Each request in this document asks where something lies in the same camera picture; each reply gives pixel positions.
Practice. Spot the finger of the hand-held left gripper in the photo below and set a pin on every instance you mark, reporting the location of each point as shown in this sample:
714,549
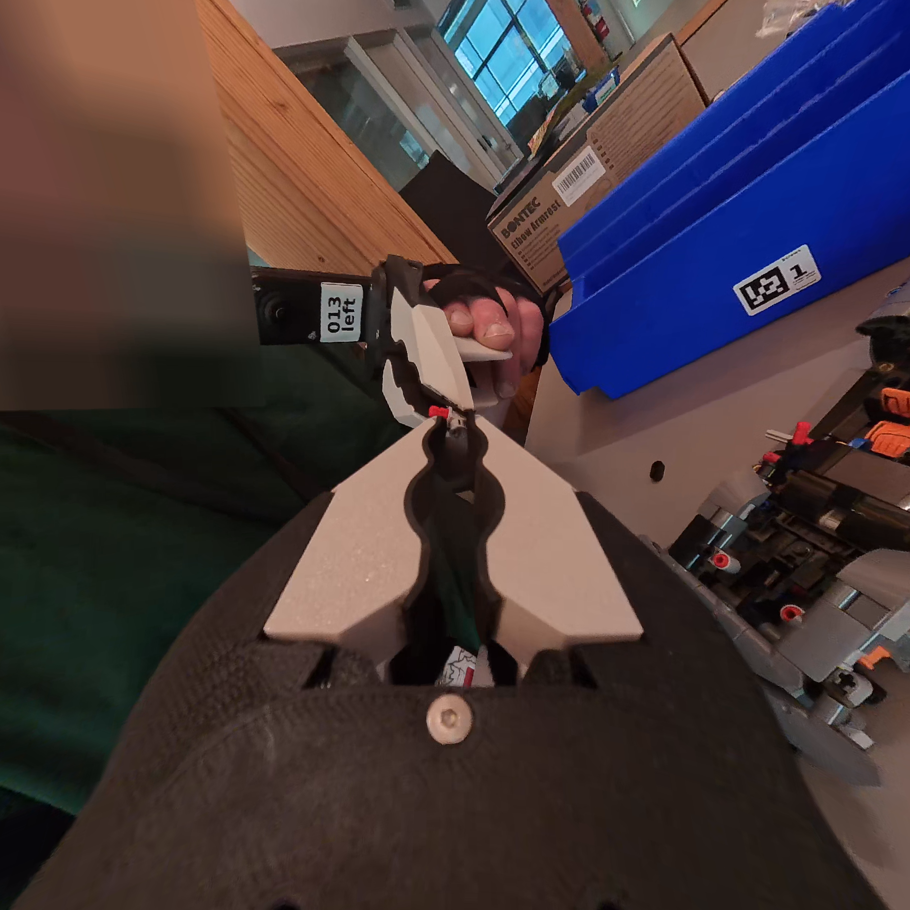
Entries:
405,409
441,362

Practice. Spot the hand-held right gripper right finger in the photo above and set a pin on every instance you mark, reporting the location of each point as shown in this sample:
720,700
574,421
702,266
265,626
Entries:
561,561

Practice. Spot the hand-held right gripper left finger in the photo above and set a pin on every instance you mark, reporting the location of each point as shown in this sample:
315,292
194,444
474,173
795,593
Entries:
348,561

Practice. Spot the small grey red lego piece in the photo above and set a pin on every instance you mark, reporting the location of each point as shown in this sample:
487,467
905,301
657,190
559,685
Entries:
439,412

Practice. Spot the grey black lego vehicle model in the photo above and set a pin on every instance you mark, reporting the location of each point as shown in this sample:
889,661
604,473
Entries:
817,490

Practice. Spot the blue plastic bin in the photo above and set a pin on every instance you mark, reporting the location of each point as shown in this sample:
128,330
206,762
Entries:
675,227

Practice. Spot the person's left hand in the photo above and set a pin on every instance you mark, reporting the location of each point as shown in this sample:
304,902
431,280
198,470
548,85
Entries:
490,327

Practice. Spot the black flat case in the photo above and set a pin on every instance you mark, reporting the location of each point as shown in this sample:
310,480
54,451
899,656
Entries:
448,199

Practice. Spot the person's green clothing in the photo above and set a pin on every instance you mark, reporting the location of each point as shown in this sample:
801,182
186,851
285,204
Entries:
142,569

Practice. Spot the colourful printed box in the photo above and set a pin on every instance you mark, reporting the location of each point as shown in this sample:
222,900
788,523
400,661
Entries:
569,114

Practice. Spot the brown cardboard box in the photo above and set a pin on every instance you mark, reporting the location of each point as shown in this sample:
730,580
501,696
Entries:
640,121

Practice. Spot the large glass window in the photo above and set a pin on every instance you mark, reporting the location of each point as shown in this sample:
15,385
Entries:
497,50

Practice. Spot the crumpled clear plastic bags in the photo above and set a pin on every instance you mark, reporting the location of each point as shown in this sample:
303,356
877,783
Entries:
796,18

